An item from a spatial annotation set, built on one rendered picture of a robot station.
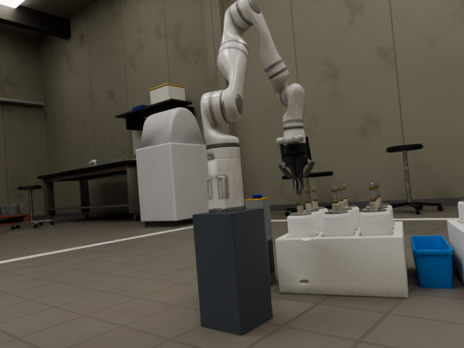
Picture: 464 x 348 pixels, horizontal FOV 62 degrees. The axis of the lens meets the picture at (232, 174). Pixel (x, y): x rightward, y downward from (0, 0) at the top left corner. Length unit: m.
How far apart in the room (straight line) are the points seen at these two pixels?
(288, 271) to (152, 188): 3.11
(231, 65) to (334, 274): 0.71
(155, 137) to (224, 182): 3.34
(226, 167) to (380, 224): 0.53
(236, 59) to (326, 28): 3.98
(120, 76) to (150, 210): 4.06
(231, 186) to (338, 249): 0.43
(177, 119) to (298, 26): 2.06
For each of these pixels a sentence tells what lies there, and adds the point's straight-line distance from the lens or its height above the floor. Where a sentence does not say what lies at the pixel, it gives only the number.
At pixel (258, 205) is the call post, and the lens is 1.40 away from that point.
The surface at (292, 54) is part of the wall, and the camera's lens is 5.24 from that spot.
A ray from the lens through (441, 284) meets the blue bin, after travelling 1.39.
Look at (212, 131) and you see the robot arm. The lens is 1.03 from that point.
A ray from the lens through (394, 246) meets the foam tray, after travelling 1.24.
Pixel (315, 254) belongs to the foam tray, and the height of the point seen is 0.13.
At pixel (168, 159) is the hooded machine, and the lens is 4.08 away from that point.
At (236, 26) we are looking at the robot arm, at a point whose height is 0.89.
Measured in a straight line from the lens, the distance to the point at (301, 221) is 1.30.
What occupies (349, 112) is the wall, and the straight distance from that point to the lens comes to 4.75.
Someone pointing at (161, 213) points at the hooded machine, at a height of 0.14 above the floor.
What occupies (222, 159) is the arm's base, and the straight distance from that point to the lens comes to 1.00.
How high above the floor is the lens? 0.36
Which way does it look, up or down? 2 degrees up
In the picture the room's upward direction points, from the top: 5 degrees counter-clockwise
